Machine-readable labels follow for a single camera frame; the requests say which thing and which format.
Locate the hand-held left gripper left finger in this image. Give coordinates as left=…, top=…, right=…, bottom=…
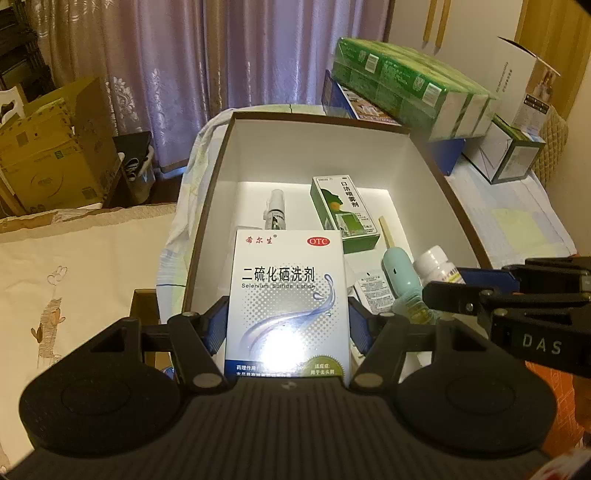
left=90, top=295, right=230, bottom=393

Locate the small dark spray bottle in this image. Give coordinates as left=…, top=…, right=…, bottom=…
left=264, top=189, right=288, bottom=232

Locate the red printed cardboard sheet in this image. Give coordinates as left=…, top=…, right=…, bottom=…
left=524, top=360, right=591, bottom=437

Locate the blue white medicine box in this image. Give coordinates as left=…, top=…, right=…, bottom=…
left=223, top=229, right=352, bottom=386

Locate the white charger plug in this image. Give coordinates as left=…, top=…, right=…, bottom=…
left=355, top=272, right=395, bottom=315

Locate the dark storage bin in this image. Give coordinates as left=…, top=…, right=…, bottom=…
left=113, top=131, right=156, bottom=206

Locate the brown cardboard storage box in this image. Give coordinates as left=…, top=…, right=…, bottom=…
left=181, top=110, right=494, bottom=324

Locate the white open carton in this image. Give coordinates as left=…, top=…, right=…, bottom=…
left=496, top=36, right=561, bottom=134

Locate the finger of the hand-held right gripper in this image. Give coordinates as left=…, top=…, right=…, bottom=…
left=422, top=281, right=591, bottom=333
left=457, top=256, right=591, bottom=294

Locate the pastel checked cloth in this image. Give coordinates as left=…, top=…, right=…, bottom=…
left=154, top=104, right=578, bottom=370

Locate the teal handheld fan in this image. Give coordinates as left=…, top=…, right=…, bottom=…
left=381, top=247, right=439, bottom=324

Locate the wooden wardrobe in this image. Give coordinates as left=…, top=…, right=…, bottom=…
left=388, top=0, right=591, bottom=121

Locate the beige quilted cover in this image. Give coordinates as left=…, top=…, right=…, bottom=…
left=536, top=108, right=568, bottom=190

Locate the blue flat box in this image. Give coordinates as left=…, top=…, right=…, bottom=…
left=322, top=69, right=467, bottom=176

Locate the small white pill bottle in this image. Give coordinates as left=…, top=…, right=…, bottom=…
left=412, top=246, right=466, bottom=286

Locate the green white medicine box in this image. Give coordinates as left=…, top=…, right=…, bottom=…
left=309, top=174, right=382, bottom=254

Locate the dark green white carton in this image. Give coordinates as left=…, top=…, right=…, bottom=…
left=462, top=115, right=546, bottom=184

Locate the cardboard box round print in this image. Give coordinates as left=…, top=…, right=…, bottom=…
left=0, top=134, right=118, bottom=215

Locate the black plastic rack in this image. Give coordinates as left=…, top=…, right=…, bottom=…
left=0, top=0, right=56, bottom=100

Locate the green tissue multipack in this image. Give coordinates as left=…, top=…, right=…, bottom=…
left=331, top=37, right=497, bottom=141

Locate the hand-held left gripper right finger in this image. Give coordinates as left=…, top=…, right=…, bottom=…
left=348, top=295, right=502, bottom=393

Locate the lilac patterned curtain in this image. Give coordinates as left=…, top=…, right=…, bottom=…
left=28, top=0, right=395, bottom=174

